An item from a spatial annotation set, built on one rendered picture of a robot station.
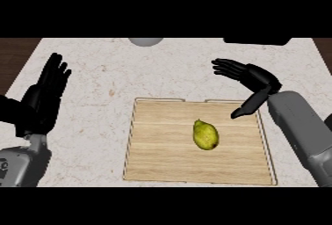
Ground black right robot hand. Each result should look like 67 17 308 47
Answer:
210 58 284 120

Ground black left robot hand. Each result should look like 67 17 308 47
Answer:
0 52 73 138

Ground yellow-green pear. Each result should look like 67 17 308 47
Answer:
192 119 221 151

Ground pale wooden tray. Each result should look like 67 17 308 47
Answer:
123 97 280 186

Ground grey rounded pot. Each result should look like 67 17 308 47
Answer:
128 37 166 47

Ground black appliance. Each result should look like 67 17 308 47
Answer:
222 37 294 47

